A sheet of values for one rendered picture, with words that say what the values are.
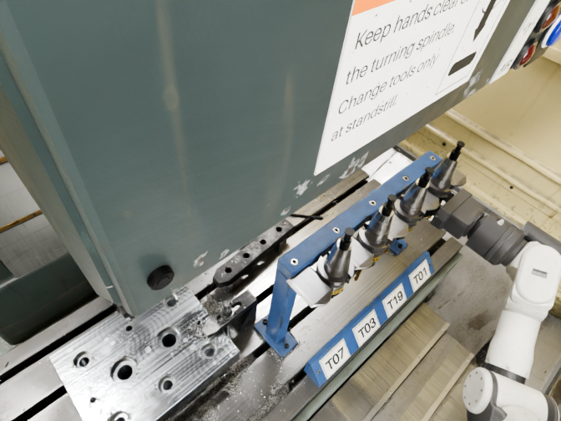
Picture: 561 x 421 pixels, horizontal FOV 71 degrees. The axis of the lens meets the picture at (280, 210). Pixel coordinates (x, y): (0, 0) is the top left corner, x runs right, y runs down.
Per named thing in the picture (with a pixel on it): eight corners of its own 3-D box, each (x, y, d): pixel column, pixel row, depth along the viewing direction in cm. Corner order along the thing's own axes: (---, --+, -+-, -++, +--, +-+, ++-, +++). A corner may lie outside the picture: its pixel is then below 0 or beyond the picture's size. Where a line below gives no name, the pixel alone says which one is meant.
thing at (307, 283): (337, 295, 66) (338, 292, 65) (315, 313, 63) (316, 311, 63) (308, 266, 69) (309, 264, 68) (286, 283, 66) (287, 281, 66)
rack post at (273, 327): (297, 344, 91) (320, 281, 68) (280, 359, 89) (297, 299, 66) (270, 313, 95) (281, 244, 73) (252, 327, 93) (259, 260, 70)
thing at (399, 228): (412, 229, 76) (414, 227, 76) (396, 243, 74) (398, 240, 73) (385, 207, 79) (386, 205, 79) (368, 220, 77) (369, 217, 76)
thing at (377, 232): (371, 220, 75) (381, 197, 69) (391, 234, 73) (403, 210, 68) (359, 234, 72) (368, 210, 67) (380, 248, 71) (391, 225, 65)
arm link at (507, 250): (477, 261, 85) (526, 298, 80) (486, 251, 75) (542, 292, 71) (512, 224, 85) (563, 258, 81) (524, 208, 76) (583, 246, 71)
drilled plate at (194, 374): (240, 358, 84) (240, 351, 80) (112, 465, 70) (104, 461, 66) (179, 285, 94) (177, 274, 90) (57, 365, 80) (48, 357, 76)
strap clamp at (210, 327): (255, 319, 94) (259, 290, 82) (210, 355, 88) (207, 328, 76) (247, 309, 95) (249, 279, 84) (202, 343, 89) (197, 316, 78)
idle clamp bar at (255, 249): (292, 240, 110) (295, 226, 105) (222, 299, 96) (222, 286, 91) (280, 230, 112) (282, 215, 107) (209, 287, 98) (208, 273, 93)
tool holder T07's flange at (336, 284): (334, 253, 72) (337, 246, 70) (357, 277, 69) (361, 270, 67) (308, 270, 69) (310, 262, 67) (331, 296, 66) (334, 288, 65)
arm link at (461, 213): (472, 176, 84) (524, 210, 79) (452, 205, 91) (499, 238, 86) (440, 204, 78) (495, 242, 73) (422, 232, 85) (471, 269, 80)
